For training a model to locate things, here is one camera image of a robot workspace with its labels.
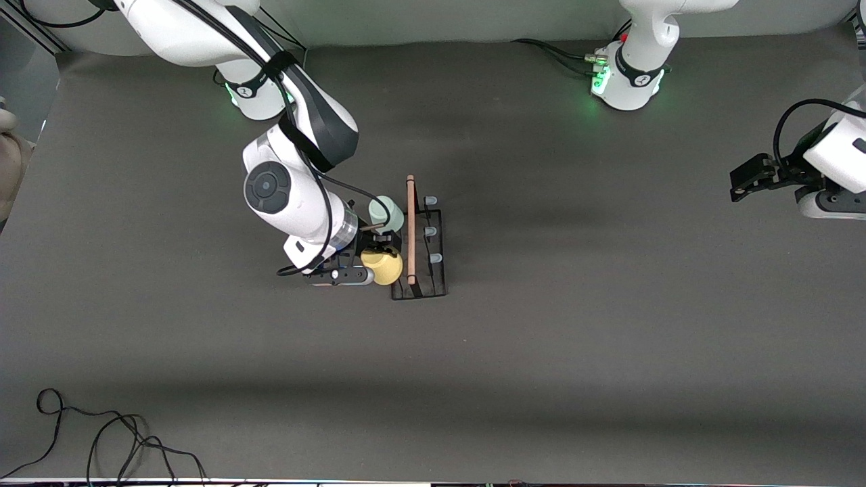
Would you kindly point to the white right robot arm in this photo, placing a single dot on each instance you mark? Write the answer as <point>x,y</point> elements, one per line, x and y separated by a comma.
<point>203,34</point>

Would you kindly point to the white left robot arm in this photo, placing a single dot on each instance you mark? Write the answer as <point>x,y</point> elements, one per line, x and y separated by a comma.
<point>629,95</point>

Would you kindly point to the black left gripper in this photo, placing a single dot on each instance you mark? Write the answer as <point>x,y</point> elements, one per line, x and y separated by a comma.
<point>790,171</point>

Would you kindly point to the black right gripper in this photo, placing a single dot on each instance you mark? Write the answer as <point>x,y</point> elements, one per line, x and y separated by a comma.
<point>354,258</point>

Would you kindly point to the pale green plastic cup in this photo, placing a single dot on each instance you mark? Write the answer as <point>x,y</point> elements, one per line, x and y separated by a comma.
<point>394,220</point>

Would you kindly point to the black metal frame rail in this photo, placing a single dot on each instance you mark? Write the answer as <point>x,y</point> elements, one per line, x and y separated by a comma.
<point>860,30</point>
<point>40,34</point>

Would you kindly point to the yellow plastic cup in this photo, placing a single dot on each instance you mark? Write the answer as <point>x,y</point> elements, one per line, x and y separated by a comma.
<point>385,270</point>

